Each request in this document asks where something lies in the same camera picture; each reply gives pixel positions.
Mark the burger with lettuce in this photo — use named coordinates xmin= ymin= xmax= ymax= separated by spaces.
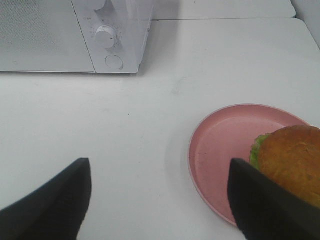
xmin=249 ymin=125 xmax=320 ymax=208

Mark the pink plate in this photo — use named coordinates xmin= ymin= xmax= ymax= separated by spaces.
xmin=188 ymin=104 xmax=307 ymax=226

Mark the white microwave door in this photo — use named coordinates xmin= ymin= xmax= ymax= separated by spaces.
xmin=0 ymin=0 xmax=95 ymax=73

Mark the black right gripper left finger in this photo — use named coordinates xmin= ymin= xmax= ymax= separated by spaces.
xmin=0 ymin=158 xmax=90 ymax=240

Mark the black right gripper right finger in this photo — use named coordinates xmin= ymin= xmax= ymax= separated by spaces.
xmin=229 ymin=158 xmax=320 ymax=240

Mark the lower white microwave knob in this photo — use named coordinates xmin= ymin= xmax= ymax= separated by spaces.
xmin=94 ymin=25 xmax=117 ymax=49

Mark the white microwave oven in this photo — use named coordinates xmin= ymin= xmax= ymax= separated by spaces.
xmin=0 ymin=0 xmax=155 ymax=75

